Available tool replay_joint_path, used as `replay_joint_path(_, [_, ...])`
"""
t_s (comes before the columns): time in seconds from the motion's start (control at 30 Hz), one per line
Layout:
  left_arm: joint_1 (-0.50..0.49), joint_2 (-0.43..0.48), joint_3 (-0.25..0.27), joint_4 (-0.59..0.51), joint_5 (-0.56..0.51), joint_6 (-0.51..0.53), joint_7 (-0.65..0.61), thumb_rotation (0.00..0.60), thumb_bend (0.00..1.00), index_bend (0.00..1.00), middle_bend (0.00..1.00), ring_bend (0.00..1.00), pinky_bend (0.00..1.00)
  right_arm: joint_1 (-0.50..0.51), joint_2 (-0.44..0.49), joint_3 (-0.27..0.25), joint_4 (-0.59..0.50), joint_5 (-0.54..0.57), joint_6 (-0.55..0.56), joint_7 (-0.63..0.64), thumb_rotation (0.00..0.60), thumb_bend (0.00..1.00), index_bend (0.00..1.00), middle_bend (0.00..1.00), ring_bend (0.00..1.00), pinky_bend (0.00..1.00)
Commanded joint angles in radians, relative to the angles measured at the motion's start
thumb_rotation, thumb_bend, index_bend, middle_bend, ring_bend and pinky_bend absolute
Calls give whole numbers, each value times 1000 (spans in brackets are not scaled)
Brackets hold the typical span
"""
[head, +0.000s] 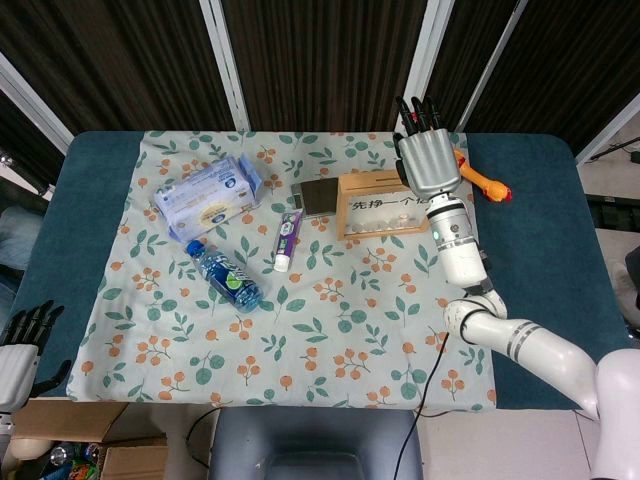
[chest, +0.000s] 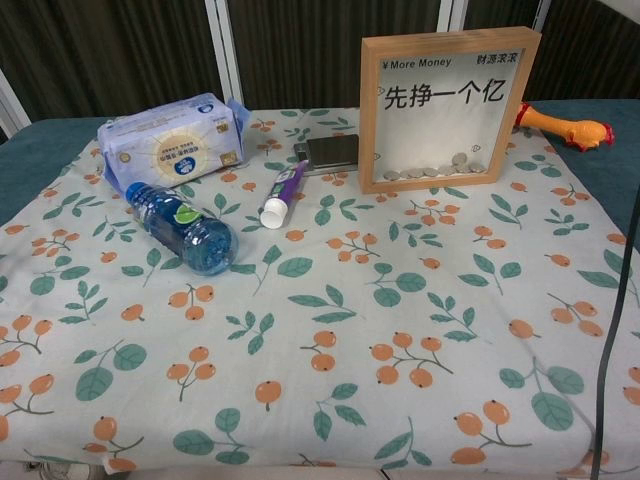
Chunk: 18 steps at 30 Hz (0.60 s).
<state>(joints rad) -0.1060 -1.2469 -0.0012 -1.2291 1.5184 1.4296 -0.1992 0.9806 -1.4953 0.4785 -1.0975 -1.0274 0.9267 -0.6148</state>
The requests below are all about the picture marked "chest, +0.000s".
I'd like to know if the black rectangular device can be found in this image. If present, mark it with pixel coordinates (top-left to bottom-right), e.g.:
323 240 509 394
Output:
292 133 361 174

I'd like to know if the purple toothpaste tube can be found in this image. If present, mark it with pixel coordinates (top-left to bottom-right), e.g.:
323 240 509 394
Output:
258 160 310 230

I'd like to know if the floral orange-fruit tablecloth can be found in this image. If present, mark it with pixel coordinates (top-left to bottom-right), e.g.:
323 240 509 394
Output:
0 106 640 480

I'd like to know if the blue plastic water bottle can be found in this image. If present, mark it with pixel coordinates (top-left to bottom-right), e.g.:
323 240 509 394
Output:
123 180 240 276

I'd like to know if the pale blue tissue pack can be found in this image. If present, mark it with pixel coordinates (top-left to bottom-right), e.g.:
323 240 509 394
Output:
96 92 251 191

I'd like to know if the yellow rubber chicken toy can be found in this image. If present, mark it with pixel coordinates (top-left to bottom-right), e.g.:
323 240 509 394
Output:
514 99 617 153

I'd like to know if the teal table cover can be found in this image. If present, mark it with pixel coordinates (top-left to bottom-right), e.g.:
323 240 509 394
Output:
0 98 640 241

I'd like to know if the wooden frame money box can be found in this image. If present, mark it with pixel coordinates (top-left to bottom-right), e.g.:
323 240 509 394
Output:
359 24 543 195

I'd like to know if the white partition post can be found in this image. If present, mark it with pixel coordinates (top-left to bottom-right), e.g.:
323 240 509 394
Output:
0 67 32 139
203 0 247 109
435 0 469 31

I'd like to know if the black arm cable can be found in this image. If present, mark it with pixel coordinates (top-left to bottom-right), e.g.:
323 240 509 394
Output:
591 195 640 480

